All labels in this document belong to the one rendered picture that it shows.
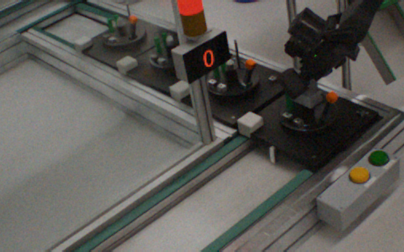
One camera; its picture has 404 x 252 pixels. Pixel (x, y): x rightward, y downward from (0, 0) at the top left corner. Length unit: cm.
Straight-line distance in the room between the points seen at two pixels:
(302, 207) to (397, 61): 51
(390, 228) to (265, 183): 30
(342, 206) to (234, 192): 26
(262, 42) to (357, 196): 90
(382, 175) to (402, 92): 48
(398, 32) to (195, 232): 74
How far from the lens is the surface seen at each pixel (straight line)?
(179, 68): 135
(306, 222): 136
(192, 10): 131
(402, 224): 142
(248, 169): 150
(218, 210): 141
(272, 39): 212
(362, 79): 188
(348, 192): 135
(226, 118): 158
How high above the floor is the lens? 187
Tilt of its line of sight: 35 degrees down
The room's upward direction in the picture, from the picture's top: 11 degrees counter-clockwise
